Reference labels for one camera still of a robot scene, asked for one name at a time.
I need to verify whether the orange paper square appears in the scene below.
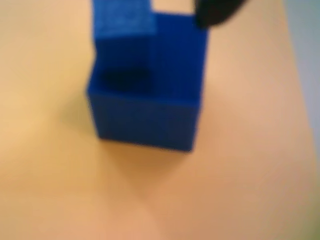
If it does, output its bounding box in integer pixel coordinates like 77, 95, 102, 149
0, 0, 316, 240

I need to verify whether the small blue cube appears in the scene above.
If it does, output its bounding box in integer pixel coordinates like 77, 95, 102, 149
85, 11, 210, 154

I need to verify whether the tiny blue cube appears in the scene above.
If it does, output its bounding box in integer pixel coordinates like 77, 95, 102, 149
91, 0, 158, 76

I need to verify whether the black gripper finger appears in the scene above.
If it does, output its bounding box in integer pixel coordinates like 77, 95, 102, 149
194, 0, 247, 29

